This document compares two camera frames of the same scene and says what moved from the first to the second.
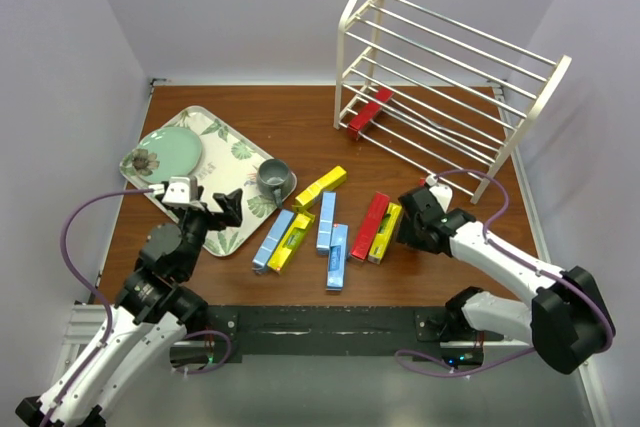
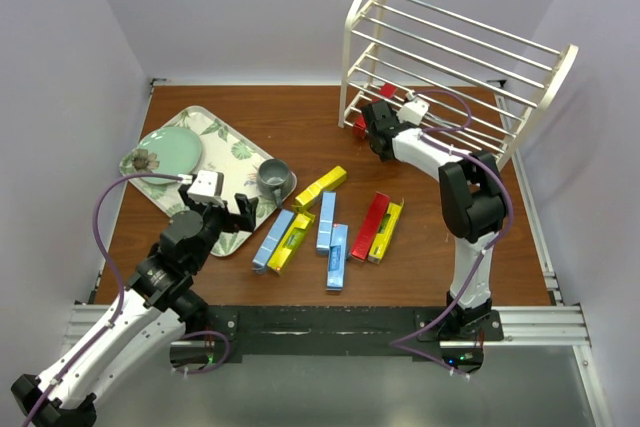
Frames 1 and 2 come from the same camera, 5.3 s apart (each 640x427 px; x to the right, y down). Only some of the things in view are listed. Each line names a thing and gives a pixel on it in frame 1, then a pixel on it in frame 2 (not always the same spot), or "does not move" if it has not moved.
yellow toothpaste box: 385,233 does not move
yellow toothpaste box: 336,176 does not move
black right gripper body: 409,233 → 372,143
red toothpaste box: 370,226 does not move
